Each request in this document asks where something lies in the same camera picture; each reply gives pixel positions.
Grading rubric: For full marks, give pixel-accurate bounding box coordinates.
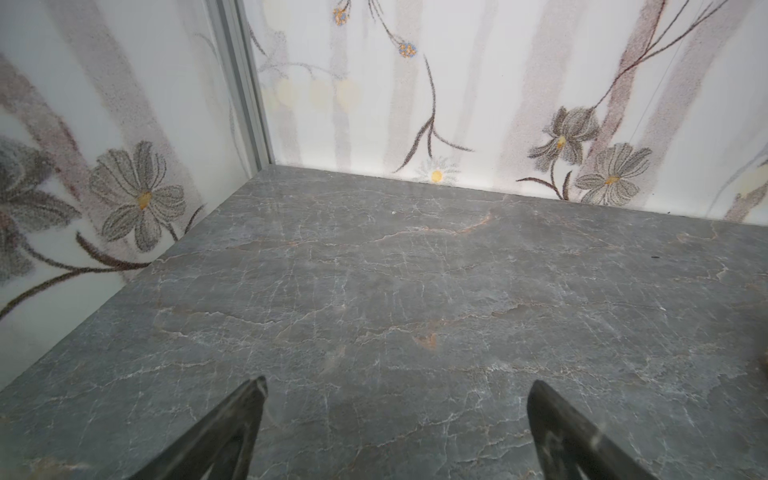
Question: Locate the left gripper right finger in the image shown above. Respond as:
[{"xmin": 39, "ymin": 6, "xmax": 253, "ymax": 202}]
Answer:
[{"xmin": 526, "ymin": 380, "xmax": 654, "ymax": 480}]

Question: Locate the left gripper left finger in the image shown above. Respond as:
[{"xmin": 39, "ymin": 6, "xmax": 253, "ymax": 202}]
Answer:
[{"xmin": 132, "ymin": 376, "xmax": 268, "ymax": 479}]

